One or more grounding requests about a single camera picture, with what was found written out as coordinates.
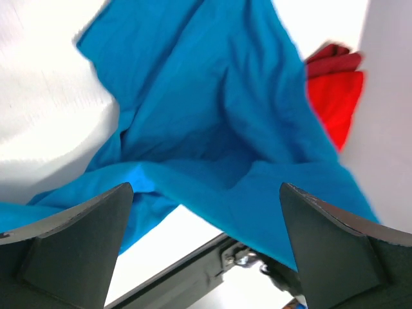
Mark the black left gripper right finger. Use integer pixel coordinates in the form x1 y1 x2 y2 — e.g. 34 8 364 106
280 183 411 309

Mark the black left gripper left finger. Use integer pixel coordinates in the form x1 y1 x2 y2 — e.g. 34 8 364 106
1 183 133 308

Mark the red t-shirt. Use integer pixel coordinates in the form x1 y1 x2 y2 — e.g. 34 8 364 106
305 43 366 151

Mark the blue t-shirt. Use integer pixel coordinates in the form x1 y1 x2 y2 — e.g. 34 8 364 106
1 1 377 268

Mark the aluminium table edge rail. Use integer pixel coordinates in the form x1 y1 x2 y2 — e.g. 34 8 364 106
106 234 237 309

